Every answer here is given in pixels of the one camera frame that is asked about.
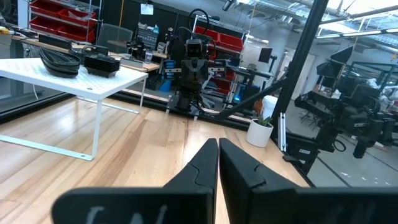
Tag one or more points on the clear plastic cup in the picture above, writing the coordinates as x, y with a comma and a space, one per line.
148, 56

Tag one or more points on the black lamp shade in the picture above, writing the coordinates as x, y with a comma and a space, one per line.
342, 55

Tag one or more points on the red storage bin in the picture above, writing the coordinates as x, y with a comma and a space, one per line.
230, 42

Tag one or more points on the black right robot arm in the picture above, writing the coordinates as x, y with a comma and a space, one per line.
188, 99

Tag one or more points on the wooden workbench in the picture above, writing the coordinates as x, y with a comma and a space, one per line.
149, 66

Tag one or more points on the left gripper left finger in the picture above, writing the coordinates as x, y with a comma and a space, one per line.
155, 205

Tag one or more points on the white strip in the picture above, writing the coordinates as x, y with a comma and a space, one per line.
282, 132

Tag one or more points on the black leaf mini plate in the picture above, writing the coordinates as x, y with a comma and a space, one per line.
60, 74
59, 58

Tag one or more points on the small plant in white pot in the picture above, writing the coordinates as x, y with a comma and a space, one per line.
259, 133

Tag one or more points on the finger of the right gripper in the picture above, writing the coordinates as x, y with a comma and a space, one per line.
188, 69
200, 69

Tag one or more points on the blue box stack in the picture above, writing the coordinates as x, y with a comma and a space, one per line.
169, 70

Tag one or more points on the white paper sign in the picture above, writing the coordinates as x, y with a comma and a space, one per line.
146, 8

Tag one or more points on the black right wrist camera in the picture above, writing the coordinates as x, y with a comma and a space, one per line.
194, 48

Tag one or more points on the neighbouring black robot station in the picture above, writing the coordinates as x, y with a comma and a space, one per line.
351, 118

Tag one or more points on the grey mesh chair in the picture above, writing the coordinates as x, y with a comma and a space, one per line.
114, 39

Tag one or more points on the black monitor on stand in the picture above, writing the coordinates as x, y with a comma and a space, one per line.
265, 56

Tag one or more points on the red bin storage rack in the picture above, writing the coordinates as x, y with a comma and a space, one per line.
62, 18

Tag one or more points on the black bar on workbench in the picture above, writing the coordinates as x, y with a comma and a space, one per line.
59, 42

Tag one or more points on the white perforated riser shelf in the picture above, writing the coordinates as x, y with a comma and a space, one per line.
31, 73

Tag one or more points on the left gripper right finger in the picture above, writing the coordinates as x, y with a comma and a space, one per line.
264, 202

